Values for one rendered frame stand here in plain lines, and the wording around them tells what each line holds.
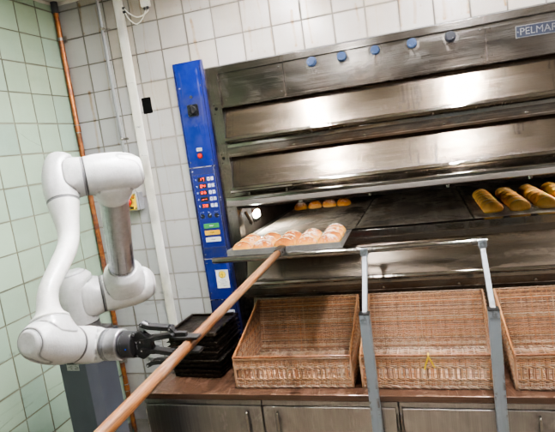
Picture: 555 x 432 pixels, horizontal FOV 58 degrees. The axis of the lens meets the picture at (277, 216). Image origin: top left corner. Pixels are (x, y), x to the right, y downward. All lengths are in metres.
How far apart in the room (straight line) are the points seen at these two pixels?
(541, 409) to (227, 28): 2.21
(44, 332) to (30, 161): 1.54
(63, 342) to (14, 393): 1.30
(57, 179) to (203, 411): 1.32
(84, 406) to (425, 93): 2.02
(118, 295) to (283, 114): 1.20
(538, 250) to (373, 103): 1.03
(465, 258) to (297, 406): 1.06
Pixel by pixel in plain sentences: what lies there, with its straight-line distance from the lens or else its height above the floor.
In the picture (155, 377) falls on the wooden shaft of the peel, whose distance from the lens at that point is 1.27.
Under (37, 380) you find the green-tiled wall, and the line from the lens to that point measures 2.83.
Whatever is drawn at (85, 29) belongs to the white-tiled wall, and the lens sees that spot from 3.15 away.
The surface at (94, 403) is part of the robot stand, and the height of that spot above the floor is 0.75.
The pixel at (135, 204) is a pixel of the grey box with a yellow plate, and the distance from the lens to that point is 2.91.
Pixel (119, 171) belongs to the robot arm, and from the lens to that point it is 1.76.
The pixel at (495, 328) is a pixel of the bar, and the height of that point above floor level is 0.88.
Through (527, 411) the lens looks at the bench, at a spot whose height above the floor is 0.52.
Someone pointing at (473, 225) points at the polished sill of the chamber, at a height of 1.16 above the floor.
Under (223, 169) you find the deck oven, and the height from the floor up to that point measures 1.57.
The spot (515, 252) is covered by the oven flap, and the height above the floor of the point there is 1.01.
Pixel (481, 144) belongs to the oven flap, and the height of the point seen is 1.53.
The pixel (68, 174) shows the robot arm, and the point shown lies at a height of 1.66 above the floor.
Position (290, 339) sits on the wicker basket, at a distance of 2.75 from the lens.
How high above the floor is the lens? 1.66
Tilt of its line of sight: 8 degrees down
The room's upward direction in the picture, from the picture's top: 8 degrees counter-clockwise
